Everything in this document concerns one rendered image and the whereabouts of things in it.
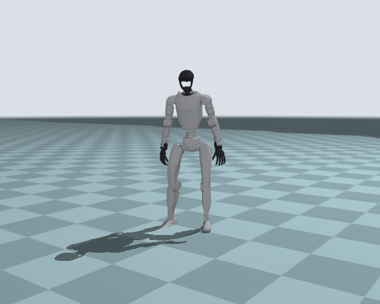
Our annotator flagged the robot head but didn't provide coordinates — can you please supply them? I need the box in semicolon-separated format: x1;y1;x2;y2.
179;70;194;96

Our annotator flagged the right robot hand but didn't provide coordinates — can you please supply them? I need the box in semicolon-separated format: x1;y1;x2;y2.
160;143;168;165

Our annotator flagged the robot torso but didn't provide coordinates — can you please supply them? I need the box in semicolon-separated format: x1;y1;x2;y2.
175;91;203;152

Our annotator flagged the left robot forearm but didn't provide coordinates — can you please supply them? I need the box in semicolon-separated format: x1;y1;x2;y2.
212;118;222;146

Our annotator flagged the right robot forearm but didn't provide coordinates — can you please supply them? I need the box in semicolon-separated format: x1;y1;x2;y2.
160;121;171;147

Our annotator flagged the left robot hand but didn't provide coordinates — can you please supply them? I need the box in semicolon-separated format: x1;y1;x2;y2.
212;142;225;165

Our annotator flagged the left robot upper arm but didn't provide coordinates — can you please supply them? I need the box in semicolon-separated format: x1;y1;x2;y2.
199;94;216;127

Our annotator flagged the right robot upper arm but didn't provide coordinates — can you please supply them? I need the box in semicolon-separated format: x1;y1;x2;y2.
164;95;176;127

